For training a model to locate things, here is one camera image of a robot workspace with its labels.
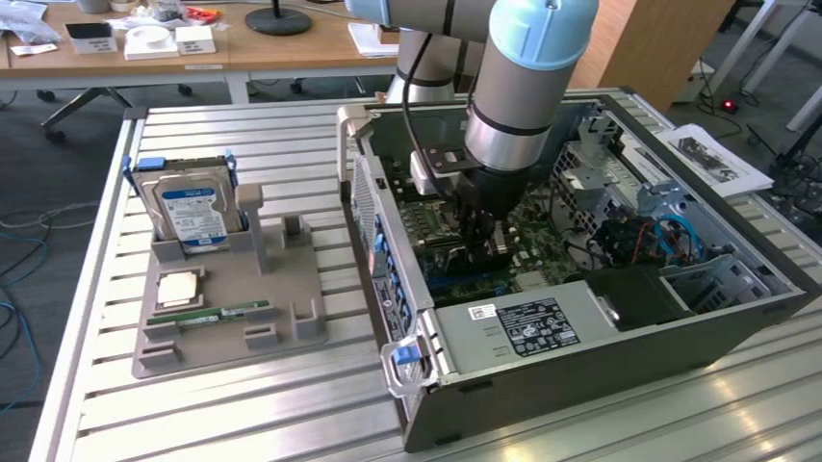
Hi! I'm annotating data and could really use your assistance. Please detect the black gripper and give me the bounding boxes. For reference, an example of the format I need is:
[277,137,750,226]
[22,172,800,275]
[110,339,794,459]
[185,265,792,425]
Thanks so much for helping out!
[457,166,533,221]

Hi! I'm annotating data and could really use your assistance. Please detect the CPU socket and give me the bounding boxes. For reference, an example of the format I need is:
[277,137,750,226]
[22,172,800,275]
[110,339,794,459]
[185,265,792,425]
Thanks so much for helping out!
[429,194,463,238]

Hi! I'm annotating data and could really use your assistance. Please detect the green motherboard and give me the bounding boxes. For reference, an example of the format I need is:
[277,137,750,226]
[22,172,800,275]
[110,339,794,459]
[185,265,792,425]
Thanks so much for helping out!
[383,158,594,310]

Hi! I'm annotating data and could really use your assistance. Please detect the blue expansion slot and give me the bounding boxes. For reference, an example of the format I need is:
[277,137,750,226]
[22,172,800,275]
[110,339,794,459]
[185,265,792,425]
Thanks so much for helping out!
[423,271,481,290]

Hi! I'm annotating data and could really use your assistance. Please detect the blue card retention latch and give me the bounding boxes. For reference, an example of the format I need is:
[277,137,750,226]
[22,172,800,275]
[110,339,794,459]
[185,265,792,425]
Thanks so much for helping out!
[370,214,414,334]

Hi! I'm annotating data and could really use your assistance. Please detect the grey power supply unit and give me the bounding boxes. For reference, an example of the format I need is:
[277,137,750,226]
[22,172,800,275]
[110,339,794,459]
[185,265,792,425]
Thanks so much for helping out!
[433,281,624,377]

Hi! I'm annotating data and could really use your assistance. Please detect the black fan shroud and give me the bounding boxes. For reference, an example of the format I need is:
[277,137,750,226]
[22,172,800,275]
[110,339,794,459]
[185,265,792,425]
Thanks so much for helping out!
[582,267,697,334]

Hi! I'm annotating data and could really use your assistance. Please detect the printed paper sheets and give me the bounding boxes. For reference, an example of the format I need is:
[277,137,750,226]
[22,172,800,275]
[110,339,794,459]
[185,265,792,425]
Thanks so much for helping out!
[633,123,777,199]

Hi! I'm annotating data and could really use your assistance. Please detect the white paper stack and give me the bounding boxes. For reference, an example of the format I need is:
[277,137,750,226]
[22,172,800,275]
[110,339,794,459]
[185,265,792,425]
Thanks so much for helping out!
[347,20,403,60]

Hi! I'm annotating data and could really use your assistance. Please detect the wooden cabinet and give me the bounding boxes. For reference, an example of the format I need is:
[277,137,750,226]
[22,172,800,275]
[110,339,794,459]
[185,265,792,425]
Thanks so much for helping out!
[568,0,737,113]

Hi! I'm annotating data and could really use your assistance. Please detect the metal disk bay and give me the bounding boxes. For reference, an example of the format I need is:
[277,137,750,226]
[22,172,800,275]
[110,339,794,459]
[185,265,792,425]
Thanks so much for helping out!
[660,253,773,315]

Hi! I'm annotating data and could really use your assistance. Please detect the open grey PC case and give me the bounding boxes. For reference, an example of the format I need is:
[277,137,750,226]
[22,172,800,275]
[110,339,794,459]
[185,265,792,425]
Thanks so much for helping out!
[337,86,812,454]

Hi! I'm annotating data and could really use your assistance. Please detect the wooden desk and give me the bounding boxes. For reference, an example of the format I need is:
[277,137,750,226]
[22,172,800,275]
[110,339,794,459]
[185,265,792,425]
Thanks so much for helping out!
[0,0,490,93]

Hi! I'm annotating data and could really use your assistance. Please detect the grey parts rack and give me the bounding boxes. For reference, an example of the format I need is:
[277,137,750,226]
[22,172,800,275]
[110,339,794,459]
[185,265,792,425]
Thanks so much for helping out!
[131,184,333,381]

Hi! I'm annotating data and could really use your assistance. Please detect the hard disk with blue caddy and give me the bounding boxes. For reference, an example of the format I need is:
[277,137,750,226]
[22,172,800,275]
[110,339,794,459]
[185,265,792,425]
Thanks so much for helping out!
[121,153,243,255]

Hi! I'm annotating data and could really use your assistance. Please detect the black round lamp base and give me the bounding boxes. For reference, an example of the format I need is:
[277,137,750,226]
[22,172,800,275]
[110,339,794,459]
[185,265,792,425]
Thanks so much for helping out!
[243,0,315,37]

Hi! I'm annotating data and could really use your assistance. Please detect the green RAM stick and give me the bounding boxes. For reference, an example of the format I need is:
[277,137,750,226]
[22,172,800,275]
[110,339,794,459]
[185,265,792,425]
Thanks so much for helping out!
[147,299,271,327]

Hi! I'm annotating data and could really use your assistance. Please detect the silver CPU chip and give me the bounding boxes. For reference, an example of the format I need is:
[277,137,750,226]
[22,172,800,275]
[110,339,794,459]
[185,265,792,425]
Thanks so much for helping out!
[157,271,203,307]

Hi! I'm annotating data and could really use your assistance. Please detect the plain white box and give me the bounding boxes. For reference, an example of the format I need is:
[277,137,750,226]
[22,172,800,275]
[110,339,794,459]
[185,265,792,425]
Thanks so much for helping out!
[174,24,218,57]

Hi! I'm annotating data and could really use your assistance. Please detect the white tape roll box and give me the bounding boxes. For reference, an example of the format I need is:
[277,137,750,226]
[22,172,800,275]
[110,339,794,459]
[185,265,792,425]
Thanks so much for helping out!
[122,25,183,62]

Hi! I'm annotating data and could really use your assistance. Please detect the white box with black lid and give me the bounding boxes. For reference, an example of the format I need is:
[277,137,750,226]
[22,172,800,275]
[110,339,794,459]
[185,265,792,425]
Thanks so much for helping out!
[65,21,121,56]

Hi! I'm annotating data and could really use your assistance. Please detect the clear plastic bag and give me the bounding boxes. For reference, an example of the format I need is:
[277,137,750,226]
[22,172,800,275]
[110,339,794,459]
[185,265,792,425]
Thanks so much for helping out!
[0,0,63,44]

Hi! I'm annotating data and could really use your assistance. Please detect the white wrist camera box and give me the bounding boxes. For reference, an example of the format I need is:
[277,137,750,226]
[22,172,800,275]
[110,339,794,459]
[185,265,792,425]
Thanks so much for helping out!
[409,148,478,197]

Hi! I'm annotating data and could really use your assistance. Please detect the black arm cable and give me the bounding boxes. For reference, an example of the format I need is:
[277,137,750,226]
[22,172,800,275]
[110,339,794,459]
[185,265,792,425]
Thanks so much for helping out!
[399,27,439,166]

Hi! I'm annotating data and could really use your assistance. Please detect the red wire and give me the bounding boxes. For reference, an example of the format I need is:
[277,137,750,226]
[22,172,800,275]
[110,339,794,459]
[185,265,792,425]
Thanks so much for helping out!
[633,219,664,265]

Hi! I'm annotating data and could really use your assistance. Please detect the blue wire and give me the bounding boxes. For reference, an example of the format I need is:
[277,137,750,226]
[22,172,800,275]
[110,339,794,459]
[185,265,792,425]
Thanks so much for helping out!
[653,213,709,267]

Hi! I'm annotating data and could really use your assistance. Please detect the blue case handle tab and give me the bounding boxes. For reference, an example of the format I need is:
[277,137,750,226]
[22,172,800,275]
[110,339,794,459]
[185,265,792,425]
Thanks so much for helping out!
[391,346,421,382]

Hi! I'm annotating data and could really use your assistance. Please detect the white desk frame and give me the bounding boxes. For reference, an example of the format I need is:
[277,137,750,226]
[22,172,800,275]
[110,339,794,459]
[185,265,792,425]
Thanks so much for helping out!
[704,0,822,132]

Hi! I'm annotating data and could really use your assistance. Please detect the white floor cable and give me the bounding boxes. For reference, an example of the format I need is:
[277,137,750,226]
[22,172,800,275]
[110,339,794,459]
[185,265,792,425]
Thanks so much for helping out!
[0,200,99,231]

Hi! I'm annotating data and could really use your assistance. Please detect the blue floor cable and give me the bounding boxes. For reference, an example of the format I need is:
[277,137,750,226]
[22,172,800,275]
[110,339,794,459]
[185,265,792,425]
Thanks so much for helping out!
[0,229,52,416]

